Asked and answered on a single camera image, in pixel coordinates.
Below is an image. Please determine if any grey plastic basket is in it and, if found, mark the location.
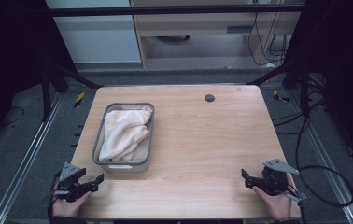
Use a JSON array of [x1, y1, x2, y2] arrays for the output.
[[91, 102, 156, 174]]

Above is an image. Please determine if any person's right hand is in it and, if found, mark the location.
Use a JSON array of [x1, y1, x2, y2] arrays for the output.
[[251, 174, 294, 222]]

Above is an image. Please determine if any long black looped cable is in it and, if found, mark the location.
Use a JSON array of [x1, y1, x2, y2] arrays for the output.
[[294, 115, 353, 208]]

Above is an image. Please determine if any grey plug with black cable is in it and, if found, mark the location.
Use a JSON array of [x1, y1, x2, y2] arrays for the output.
[[286, 191, 309, 224]]

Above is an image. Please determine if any bundle of hanging black cables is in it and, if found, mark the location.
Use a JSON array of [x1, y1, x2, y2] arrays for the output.
[[247, 0, 289, 67]]

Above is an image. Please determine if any black horizontal frame bar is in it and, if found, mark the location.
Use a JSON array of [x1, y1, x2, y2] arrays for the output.
[[44, 4, 307, 18]]

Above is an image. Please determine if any yellow black tape strip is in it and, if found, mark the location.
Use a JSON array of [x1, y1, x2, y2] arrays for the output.
[[73, 91, 86, 109], [272, 89, 291, 104]]

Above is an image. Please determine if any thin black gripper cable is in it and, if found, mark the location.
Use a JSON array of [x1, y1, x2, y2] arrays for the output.
[[47, 173, 61, 222]]

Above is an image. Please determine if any white cabinet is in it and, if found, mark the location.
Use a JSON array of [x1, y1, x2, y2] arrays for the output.
[[44, 0, 144, 65]]

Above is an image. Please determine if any light wooden shelf unit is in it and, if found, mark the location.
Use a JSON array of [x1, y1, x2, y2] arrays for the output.
[[129, 0, 305, 69]]

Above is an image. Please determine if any person's left hand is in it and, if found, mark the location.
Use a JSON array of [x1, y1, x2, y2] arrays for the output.
[[51, 189, 93, 218]]

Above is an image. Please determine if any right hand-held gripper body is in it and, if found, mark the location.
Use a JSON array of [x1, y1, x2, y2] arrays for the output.
[[260, 158, 301, 197]]

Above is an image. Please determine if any pale pink towel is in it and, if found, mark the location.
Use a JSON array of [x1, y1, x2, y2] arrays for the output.
[[98, 105, 154, 163]]

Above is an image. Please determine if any black metal stand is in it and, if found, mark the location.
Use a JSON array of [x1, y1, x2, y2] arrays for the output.
[[246, 60, 311, 120], [39, 60, 104, 123]]

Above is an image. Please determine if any aluminium floor rail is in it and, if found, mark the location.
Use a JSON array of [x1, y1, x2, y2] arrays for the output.
[[285, 88, 353, 224], [0, 92, 65, 224]]

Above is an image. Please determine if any black curtain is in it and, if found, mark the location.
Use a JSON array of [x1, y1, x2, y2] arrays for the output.
[[281, 0, 353, 172], [0, 0, 78, 150]]

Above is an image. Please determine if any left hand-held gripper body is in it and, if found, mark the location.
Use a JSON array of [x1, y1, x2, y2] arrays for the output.
[[53, 161, 87, 203]]

